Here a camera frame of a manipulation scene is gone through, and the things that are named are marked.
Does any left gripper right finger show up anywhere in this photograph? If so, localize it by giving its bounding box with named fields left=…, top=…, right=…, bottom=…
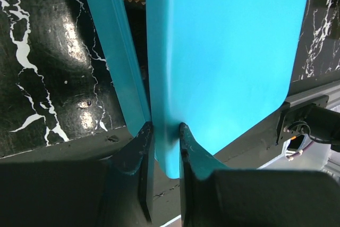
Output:
left=179, top=123, right=339, bottom=226

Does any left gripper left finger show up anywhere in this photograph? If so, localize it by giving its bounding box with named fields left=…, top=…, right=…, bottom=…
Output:
left=1, top=122, right=154, bottom=226

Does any teal tin lid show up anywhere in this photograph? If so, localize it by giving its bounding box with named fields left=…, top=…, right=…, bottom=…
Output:
left=146, top=0, right=307, bottom=179

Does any teal cookie tin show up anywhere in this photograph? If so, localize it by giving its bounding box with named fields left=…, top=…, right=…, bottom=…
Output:
left=87, top=0, right=151, bottom=136

